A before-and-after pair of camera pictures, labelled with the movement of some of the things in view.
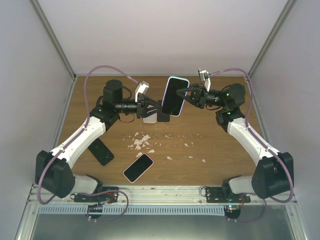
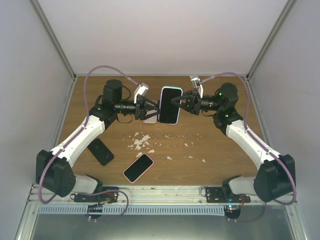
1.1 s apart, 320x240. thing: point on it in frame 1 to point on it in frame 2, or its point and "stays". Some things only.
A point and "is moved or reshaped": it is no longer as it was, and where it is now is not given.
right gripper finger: x=192 y=102 to x=186 y=108
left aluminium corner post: x=37 y=8 stays
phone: x=138 y=168 stays
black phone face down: x=101 y=152 stays
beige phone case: x=151 y=119 stays
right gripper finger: x=190 y=91 to x=185 y=99
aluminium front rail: x=158 y=195 stays
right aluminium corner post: x=288 y=8 stays
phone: x=173 y=102 is moved or reshaped
